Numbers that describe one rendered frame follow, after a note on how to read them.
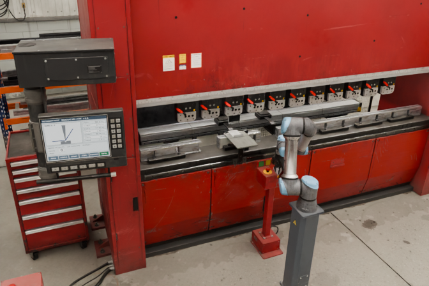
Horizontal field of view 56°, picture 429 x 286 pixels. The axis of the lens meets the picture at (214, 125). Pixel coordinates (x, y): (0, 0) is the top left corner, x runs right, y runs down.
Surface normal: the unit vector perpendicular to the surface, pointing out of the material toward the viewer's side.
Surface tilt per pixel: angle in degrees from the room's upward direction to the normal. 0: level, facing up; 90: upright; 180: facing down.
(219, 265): 0
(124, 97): 90
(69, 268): 0
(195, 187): 90
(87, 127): 90
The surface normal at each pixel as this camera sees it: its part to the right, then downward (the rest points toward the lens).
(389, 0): 0.37, 0.40
